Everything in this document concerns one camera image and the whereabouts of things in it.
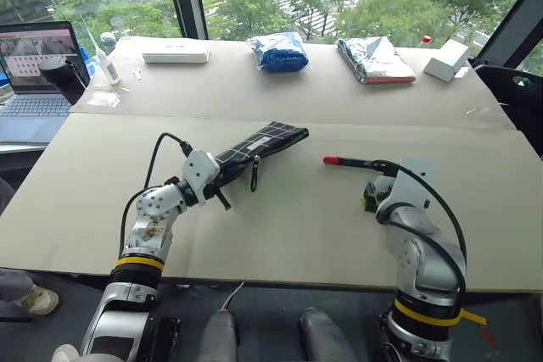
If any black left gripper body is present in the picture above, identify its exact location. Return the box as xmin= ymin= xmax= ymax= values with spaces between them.
xmin=206 ymin=174 xmax=227 ymax=201

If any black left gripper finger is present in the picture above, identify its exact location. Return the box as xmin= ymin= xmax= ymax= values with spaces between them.
xmin=212 ymin=187 xmax=234 ymax=211

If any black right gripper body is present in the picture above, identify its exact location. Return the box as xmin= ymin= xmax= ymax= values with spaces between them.
xmin=362 ymin=175 xmax=396 ymax=214

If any black grid pouch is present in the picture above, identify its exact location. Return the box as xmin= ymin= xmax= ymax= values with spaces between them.
xmin=210 ymin=120 xmax=311 ymax=193

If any red capped black marker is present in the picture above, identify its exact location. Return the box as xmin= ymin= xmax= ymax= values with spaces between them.
xmin=322 ymin=155 xmax=377 ymax=169

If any beige cardboard sheet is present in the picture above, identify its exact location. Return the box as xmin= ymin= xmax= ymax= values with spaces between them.
xmin=0 ymin=112 xmax=543 ymax=294
xmin=69 ymin=36 xmax=517 ymax=131

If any silver foil packet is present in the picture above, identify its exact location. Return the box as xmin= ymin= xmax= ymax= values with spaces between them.
xmin=335 ymin=35 xmax=417 ymax=85

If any flat white box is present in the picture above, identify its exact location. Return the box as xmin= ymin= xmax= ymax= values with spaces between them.
xmin=141 ymin=39 xmax=211 ymax=65

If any dark grey rounded shape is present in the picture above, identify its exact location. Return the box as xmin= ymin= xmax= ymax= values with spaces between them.
xmin=299 ymin=308 xmax=360 ymax=362
xmin=198 ymin=309 xmax=238 ymax=362

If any small clear plastic bag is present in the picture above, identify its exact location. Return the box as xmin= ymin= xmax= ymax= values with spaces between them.
xmin=86 ymin=89 xmax=123 ymax=109

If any blue cloth in plastic bag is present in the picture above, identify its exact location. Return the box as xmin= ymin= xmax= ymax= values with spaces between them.
xmin=248 ymin=31 xmax=312 ymax=74

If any small white cardboard box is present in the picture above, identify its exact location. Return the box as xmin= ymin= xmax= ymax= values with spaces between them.
xmin=423 ymin=38 xmax=472 ymax=83

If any white glue bottle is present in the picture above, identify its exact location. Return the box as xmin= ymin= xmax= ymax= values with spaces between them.
xmin=80 ymin=14 xmax=122 ymax=86

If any black machine with round light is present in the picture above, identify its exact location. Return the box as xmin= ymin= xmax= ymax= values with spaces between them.
xmin=471 ymin=63 xmax=543 ymax=136

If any teal capped bottle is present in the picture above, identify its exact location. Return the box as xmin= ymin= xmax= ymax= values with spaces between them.
xmin=99 ymin=31 xmax=119 ymax=57

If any black cylinder cup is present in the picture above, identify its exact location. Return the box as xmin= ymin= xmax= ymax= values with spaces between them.
xmin=38 ymin=56 xmax=88 ymax=106

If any white sneaker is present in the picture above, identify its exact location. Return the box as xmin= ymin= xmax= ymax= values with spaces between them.
xmin=14 ymin=285 xmax=61 ymax=317

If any open grey laptop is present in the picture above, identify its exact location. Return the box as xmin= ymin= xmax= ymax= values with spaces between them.
xmin=0 ymin=20 xmax=92 ymax=145

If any grey trouser leg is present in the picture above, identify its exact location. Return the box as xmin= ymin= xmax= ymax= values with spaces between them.
xmin=0 ymin=267 xmax=35 ymax=304

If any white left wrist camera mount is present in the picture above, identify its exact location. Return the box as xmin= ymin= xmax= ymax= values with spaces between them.
xmin=182 ymin=148 xmax=222 ymax=203

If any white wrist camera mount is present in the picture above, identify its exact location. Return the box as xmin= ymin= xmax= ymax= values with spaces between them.
xmin=182 ymin=148 xmax=222 ymax=203
xmin=375 ymin=157 xmax=439 ymax=219

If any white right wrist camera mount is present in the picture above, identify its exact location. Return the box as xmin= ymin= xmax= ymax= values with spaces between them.
xmin=375 ymin=157 xmax=439 ymax=219

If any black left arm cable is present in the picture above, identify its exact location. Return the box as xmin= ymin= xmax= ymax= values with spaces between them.
xmin=119 ymin=131 xmax=194 ymax=255

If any thin white cable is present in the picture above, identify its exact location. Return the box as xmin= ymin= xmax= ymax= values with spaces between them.
xmin=220 ymin=280 xmax=246 ymax=312

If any dark slanted window frame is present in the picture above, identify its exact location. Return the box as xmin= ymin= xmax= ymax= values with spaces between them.
xmin=480 ymin=0 xmax=543 ymax=70

